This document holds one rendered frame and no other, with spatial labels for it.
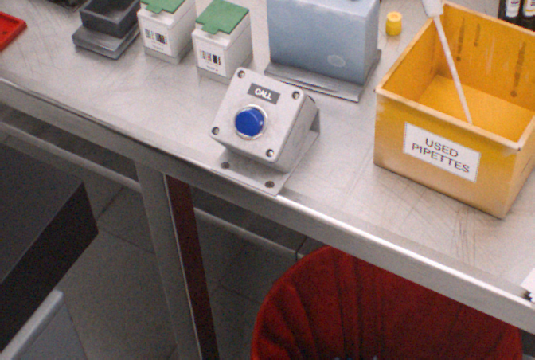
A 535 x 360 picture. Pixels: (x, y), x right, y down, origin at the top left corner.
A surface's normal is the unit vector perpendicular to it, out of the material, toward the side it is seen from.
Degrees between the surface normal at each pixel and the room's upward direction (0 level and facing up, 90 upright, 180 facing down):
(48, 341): 90
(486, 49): 90
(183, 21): 90
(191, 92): 0
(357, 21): 90
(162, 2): 0
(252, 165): 0
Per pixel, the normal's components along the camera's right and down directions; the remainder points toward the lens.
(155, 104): -0.05, -0.64
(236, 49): 0.87, 0.36
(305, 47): -0.40, 0.72
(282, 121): -0.29, -0.22
